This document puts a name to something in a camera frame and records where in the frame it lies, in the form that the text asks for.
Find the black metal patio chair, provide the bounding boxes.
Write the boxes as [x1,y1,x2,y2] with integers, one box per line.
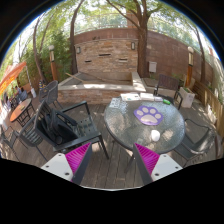
[34,101,109,158]

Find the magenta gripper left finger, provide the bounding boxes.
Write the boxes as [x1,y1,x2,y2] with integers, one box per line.
[42,143,92,185]

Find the purple paw print mousepad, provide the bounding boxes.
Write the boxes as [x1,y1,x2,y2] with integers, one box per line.
[134,105,163,126]

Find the wooden lamp post left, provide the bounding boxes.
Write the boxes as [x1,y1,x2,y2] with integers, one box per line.
[49,45,57,80]

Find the wooden lamp post right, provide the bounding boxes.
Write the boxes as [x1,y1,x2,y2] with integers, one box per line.
[185,46,194,86]

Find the black backpack on chair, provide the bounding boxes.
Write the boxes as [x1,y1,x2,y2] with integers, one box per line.
[38,109,78,145]

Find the grey utility box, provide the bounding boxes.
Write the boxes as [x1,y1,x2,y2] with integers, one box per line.
[149,61,157,73]

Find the green object on table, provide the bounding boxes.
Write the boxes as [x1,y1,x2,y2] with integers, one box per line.
[163,99,171,105]

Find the grey chair left foreground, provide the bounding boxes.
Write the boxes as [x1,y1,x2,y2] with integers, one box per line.
[0,118,44,159]

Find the dark chair behind table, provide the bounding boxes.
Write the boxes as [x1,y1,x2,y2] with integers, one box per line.
[153,74,183,107]

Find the round wooden side table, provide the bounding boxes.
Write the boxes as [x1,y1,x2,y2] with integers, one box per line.
[10,98,33,127]

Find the grey mesh chair background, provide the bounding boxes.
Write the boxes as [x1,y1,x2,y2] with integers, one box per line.
[39,80,58,105]

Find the white papers on table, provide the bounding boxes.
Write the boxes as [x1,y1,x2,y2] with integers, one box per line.
[121,93,141,101]

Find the white planter box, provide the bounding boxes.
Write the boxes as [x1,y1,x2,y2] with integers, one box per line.
[180,87,195,108]

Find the wooden lamp post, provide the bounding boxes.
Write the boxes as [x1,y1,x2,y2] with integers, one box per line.
[185,46,194,86]
[49,45,57,80]

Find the orange patio umbrella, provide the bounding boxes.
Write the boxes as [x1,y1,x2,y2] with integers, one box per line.
[0,62,26,95]

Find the stone fountain basin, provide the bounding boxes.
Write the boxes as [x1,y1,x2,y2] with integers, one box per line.
[58,72,146,104]

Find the white book on table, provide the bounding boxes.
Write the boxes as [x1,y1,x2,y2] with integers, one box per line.
[140,93,154,101]

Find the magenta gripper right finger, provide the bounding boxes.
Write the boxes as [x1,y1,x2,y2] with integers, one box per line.
[133,143,182,185]

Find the round glass patio table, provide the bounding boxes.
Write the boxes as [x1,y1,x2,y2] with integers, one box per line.
[104,97,185,154]

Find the black chair right side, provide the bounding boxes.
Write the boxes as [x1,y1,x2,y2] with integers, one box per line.
[174,118,215,166]

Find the white computer mouse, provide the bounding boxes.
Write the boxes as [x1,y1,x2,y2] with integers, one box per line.
[151,130,160,141]

